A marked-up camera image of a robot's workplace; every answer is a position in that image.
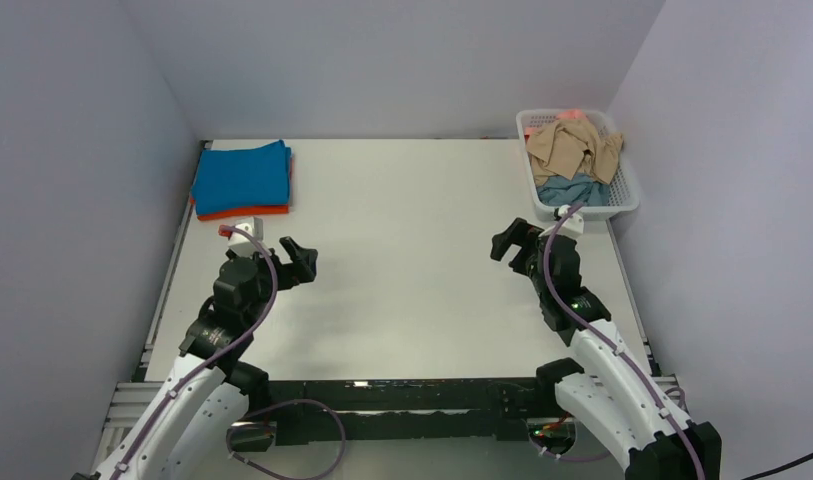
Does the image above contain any beige t shirt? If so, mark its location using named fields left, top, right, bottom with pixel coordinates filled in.
left=525, top=119, right=624, bottom=187

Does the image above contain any black cable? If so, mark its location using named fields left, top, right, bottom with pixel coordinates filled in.
left=740, top=443, right=813, bottom=480

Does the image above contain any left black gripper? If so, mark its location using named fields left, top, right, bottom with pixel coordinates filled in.
left=240, top=236, right=316, bottom=326

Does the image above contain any grey-blue t shirt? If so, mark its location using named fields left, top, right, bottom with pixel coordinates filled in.
left=536, top=173, right=610, bottom=207

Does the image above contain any folded orange t shirt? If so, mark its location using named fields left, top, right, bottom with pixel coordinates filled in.
left=189, top=158, right=293, bottom=221

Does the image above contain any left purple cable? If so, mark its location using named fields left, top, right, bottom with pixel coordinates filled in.
left=107, top=225, right=346, bottom=480

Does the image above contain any folded blue t shirt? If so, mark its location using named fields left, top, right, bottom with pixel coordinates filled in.
left=189, top=140, right=293, bottom=221

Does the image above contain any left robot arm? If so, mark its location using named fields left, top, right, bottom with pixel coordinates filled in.
left=90, top=228, right=318, bottom=479

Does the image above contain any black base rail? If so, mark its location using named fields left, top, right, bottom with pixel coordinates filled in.
left=228, top=378, right=577, bottom=454

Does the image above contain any white plastic basket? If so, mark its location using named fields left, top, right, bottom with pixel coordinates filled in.
left=515, top=108, right=640, bottom=221

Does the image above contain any purple cable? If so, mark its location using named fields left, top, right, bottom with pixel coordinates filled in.
left=531, top=201, right=705, bottom=480
left=107, top=225, right=346, bottom=480

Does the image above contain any pink t shirt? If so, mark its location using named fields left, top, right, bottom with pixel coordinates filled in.
left=523, top=109, right=588, bottom=139

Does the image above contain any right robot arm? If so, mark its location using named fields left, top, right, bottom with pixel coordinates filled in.
left=490, top=214, right=722, bottom=479

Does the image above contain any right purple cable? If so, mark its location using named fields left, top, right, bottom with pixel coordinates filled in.
left=531, top=201, right=705, bottom=480

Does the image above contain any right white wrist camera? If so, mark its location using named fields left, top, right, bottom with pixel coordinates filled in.
left=552, top=204, right=585, bottom=239

